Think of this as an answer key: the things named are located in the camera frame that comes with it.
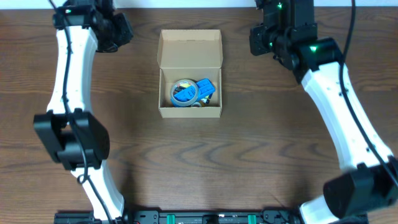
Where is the brown cardboard box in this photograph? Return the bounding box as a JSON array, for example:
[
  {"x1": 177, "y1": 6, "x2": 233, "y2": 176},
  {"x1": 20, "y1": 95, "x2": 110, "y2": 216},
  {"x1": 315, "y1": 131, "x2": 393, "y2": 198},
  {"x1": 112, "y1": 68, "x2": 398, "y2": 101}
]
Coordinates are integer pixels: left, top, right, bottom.
[{"x1": 157, "y1": 29, "x2": 223, "y2": 118}]

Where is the large clear tape roll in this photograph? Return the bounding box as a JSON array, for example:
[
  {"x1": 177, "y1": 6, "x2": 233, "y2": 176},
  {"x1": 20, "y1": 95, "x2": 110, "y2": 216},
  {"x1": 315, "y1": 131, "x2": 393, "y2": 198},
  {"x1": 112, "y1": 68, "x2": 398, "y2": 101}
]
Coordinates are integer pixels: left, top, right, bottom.
[{"x1": 170, "y1": 79, "x2": 199, "y2": 107}]

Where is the blue rectangular plastic block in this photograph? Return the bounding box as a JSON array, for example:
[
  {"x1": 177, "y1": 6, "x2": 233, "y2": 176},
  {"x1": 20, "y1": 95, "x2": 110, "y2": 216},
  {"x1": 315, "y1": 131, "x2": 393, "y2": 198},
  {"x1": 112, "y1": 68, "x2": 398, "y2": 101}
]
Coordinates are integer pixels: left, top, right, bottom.
[{"x1": 176, "y1": 78, "x2": 216, "y2": 102}]

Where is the small yellow tape roll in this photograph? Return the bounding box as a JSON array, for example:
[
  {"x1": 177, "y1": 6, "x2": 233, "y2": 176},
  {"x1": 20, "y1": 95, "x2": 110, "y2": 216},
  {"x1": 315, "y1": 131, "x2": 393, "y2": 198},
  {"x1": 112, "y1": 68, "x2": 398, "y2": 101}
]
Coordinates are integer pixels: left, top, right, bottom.
[{"x1": 191, "y1": 101, "x2": 203, "y2": 108}]

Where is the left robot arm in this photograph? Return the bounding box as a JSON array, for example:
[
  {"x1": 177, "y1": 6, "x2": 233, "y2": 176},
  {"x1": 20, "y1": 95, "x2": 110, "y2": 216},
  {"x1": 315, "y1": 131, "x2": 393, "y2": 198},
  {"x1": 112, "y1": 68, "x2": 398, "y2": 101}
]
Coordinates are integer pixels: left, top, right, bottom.
[{"x1": 34, "y1": 0, "x2": 134, "y2": 223}]

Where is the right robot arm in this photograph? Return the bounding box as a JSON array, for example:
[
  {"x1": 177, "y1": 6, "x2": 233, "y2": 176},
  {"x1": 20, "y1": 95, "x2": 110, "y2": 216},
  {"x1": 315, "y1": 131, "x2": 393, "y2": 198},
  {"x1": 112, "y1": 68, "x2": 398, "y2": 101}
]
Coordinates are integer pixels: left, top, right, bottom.
[{"x1": 249, "y1": 0, "x2": 397, "y2": 223}]

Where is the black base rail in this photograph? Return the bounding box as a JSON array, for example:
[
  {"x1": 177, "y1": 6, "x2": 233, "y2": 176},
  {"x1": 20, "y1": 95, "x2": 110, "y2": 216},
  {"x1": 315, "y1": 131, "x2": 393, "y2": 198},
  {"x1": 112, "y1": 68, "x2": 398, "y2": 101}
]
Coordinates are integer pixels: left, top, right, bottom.
[{"x1": 53, "y1": 209, "x2": 369, "y2": 224}]

